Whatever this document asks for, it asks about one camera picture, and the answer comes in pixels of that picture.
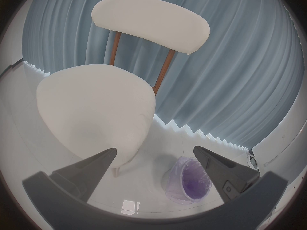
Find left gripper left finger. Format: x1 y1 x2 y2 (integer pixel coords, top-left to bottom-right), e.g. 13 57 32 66
51 148 117 204

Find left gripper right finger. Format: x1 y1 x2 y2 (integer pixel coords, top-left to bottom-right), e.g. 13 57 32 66
193 146 260 204

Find purple plastic bag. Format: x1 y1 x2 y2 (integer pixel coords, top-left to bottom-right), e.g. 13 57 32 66
165 156 213 204

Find white trash bin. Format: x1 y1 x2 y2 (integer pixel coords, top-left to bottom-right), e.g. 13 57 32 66
168 158 213 202

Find cream cushioned wooden chair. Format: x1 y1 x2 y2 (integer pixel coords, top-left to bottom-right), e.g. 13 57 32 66
36 0 211 178

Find pale blue curtain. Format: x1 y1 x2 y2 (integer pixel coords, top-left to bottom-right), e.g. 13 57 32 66
22 0 305 150

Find white round ring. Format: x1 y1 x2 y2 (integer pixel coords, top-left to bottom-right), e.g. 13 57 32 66
247 154 259 169

